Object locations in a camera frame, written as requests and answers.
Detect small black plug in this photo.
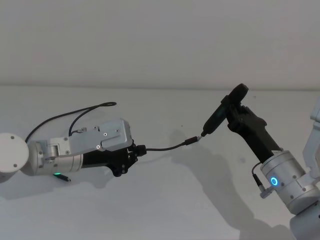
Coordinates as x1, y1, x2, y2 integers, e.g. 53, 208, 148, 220
53, 174, 73, 183

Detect black charging cable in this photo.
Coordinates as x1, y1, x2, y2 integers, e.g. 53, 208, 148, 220
143, 135, 202, 153

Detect white table cloth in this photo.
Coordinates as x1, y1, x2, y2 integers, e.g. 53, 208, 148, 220
0, 84, 320, 240

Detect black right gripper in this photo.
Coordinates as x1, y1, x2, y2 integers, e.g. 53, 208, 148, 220
220, 95, 284, 164

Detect black handheld electric device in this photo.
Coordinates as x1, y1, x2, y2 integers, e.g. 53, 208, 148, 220
200, 83, 250, 138

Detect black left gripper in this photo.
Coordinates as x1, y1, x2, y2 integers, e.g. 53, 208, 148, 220
81, 143, 147, 179

